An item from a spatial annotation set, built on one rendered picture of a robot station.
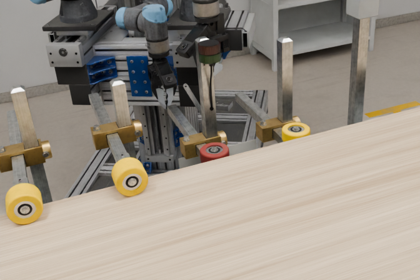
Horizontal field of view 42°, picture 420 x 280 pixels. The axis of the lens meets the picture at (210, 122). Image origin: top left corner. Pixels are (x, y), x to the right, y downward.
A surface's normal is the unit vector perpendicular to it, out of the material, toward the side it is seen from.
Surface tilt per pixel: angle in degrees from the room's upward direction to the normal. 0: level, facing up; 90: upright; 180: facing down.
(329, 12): 90
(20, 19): 90
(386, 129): 0
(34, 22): 90
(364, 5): 90
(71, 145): 0
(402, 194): 0
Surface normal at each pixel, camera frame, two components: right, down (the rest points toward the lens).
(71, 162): -0.07, -0.88
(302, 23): 0.35, 0.42
